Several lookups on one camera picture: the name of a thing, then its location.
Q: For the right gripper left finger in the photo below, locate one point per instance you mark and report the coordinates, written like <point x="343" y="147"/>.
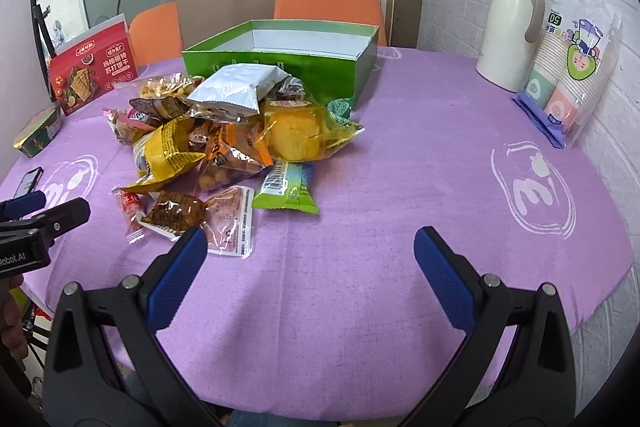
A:
<point x="82" y="384"/>

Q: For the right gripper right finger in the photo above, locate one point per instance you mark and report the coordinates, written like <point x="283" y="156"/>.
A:
<point x="515" y="365"/>

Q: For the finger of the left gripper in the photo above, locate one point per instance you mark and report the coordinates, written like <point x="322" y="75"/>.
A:
<point x="61" y="219"/>
<point x="19" y="207"/>

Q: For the yellow snack bag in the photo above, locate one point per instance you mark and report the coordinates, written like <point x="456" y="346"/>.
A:
<point x="163" y="155"/>

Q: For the brown meat clear pack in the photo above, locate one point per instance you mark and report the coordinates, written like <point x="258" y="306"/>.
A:
<point x="226" y="219"/>

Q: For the yellow waffle snack pack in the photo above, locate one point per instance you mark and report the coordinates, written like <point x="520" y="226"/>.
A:
<point x="176" y="85"/>

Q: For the white foil snack bag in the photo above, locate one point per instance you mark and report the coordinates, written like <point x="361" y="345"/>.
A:
<point x="236" y="90"/>

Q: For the green blue snack pack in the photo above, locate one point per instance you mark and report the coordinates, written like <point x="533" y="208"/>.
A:
<point x="287" y="187"/>

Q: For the yellow clear cake pack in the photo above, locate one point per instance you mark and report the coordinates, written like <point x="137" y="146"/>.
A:
<point x="303" y="131"/>

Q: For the green peas pack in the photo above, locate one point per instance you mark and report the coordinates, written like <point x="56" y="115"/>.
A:
<point x="339" y="110"/>

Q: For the orange snack pack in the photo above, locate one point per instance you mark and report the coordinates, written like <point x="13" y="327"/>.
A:
<point x="233" y="154"/>

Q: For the person's left hand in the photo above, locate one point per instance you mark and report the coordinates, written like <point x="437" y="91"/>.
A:
<point x="13" y="336"/>

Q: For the black smartphone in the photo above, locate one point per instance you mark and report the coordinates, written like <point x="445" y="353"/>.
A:
<point x="29" y="182"/>

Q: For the small red sausage pack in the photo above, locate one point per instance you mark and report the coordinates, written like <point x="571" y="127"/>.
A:
<point x="130" y="205"/>

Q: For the small green tin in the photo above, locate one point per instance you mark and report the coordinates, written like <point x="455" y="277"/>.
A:
<point x="40" y="131"/>

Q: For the pink snack pack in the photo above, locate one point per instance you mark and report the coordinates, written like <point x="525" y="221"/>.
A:
<point x="129" y="125"/>

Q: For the red cracker box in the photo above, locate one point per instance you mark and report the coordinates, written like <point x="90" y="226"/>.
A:
<point x="92" y="64"/>

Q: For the purple tablecloth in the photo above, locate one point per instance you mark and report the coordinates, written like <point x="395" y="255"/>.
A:
<point x="330" y="316"/>

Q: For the left orange chair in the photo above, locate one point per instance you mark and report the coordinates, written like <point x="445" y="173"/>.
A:
<point x="155" y="35"/>

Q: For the orange chair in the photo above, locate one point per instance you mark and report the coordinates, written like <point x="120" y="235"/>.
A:
<point x="368" y="12"/>
<point x="155" y="35"/>

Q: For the paper cups pack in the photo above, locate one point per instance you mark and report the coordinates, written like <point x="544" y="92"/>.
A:
<point x="578" y="51"/>

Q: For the green cardboard box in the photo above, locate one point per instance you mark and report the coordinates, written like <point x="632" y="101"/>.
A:
<point x="333" y="59"/>

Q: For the white thermos jug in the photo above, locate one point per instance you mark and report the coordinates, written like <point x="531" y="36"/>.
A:
<point x="511" y="36"/>

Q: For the right orange chair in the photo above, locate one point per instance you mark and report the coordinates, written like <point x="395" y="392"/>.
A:
<point x="368" y="12"/>

